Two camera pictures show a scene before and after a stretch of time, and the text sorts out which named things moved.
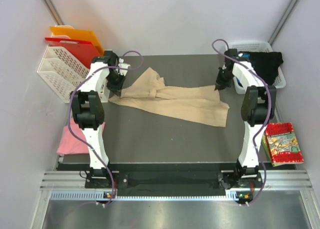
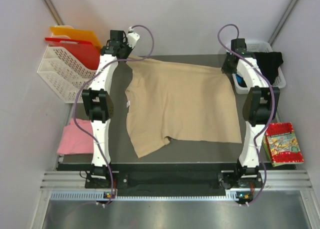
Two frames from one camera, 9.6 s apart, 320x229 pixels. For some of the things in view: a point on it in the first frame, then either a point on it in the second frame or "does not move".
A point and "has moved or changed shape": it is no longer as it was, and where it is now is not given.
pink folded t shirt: (70, 143) does not move
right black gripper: (219, 84) -> (225, 69)
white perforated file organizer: (64, 74) does not move
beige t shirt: (200, 106) has moved or changed shape
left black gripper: (116, 89) -> (129, 49)
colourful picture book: (280, 144) does not move
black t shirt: (266, 64) does not move
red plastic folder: (84, 51) does not move
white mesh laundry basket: (262, 46) does not move
